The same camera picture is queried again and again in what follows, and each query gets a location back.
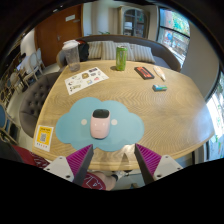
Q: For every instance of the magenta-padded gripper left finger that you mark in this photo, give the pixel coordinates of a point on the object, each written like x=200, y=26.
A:
x=59, y=166

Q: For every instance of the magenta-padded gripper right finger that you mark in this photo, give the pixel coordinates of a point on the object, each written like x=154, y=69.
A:
x=166, y=165

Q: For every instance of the pink and black computer mouse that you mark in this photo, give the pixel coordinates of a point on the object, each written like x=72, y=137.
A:
x=100, y=126

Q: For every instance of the blue cloud-shaped mouse pad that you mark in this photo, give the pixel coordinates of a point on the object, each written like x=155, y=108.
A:
x=130, y=128

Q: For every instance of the yellow and white card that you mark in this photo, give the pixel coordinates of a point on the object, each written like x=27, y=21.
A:
x=44, y=138

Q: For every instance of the wide dark-framed window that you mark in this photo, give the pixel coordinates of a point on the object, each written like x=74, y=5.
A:
x=216, y=126

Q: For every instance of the grey tufted chair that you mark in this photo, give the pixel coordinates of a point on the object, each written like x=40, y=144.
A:
x=35, y=101

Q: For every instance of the small green and blue pack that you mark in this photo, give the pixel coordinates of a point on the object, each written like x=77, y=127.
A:
x=160, y=88

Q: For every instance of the white sticker sheet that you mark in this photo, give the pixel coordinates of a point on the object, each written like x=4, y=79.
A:
x=86, y=80

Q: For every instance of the black and orange flat box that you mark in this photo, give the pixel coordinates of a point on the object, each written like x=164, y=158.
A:
x=144, y=72

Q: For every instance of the group of chairs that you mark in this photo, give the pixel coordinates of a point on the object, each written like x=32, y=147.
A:
x=33, y=61

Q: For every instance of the clear plastic cup with lid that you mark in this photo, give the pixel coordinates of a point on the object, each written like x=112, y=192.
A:
x=72, y=56

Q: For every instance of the grey curved sofa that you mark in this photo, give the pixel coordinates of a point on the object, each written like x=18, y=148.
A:
x=163, y=53

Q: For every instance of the green drink can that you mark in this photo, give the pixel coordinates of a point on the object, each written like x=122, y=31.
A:
x=121, y=58

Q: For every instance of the black and orange backpack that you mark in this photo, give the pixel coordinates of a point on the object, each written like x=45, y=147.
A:
x=84, y=51

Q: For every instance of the brown wooden door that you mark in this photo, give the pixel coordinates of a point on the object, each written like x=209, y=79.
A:
x=55, y=36

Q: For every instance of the tall dark-framed window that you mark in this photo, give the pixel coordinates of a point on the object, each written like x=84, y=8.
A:
x=173, y=31

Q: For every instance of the glass-door cabinet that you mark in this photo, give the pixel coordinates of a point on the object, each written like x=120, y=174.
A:
x=133, y=21

